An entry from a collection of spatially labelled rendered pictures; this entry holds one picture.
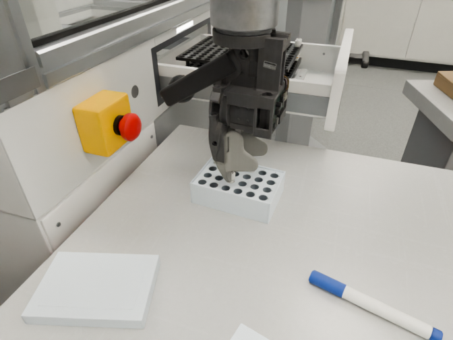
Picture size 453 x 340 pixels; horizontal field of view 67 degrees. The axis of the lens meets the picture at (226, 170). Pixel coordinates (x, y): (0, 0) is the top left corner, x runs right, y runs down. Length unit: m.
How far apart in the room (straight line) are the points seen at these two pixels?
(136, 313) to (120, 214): 0.18
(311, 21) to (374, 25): 2.00
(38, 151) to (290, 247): 0.34
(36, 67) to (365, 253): 0.46
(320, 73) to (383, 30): 2.87
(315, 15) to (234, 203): 1.34
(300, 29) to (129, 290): 1.46
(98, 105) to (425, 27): 3.41
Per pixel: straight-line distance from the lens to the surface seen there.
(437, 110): 0.96
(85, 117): 0.49
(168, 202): 0.53
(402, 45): 3.73
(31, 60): 0.46
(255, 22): 0.38
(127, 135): 0.49
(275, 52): 0.39
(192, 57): 0.71
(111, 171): 0.60
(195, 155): 0.64
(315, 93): 0.61
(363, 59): 0.70
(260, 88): 0.41
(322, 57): 0.84
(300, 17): 1.69
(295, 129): 1.90
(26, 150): 0.46
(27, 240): 0.56
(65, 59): 0.50
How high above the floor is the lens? 1.10
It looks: 35 degrees down
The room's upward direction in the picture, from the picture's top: straight up
